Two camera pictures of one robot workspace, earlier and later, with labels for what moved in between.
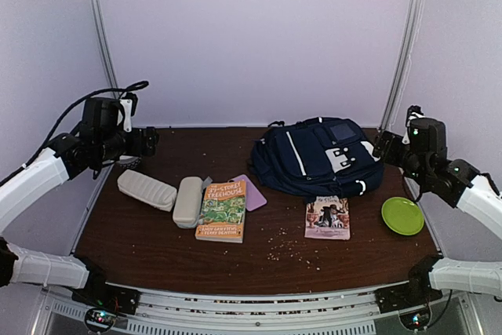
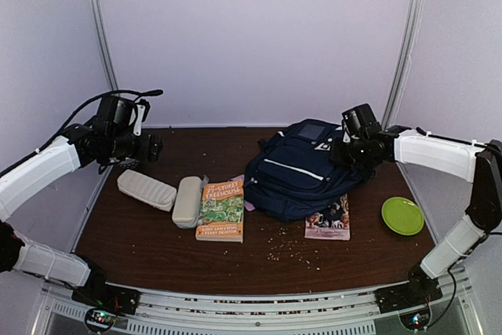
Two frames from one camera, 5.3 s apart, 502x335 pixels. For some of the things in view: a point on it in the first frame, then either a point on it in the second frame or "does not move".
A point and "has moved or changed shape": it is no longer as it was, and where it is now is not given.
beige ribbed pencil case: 148,189 does not move
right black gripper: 380,143 → 336,159
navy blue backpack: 323,157 has moved or changed shape
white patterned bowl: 128,161 does not move
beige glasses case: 188,208 does not move
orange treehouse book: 222,213 does not move
